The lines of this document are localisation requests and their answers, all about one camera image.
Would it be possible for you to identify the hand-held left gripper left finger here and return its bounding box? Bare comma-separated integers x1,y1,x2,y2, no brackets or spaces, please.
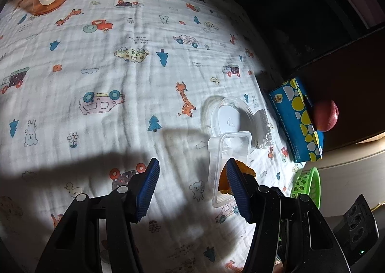
35,158,160,273

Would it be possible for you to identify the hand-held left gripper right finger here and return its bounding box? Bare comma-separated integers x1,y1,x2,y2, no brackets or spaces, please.
225,158,351,273

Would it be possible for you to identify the orange peel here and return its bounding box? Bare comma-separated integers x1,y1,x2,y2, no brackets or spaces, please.
219,159,256,195

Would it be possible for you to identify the clear rectangular plastic tray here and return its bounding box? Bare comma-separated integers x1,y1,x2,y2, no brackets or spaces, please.
207,131,252,209

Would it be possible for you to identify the green plastic basket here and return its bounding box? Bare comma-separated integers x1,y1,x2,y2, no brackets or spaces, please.
290,167,322,210

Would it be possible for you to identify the white foam bead sheet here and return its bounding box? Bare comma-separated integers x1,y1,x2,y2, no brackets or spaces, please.
253,109,274,150

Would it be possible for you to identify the clear round plastic lid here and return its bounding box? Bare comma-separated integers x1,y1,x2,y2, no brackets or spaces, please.
205,96,261,149

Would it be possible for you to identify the blue spotted tissue box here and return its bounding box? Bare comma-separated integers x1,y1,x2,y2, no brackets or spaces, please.
268,77,326,163

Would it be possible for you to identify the beige cushioned furniture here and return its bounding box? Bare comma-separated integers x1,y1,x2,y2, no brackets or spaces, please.
304,133,385,218

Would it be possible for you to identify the red apple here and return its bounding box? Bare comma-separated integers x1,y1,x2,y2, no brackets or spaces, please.
313,99,340,132

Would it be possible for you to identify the black power strip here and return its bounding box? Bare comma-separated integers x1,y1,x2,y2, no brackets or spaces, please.
326,194,379,264

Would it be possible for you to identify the white printed blanket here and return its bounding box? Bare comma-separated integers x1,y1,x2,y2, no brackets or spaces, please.
0,0,304,273

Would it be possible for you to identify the brown cardboard box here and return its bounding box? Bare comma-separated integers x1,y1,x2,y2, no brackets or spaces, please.
286,25,385,144

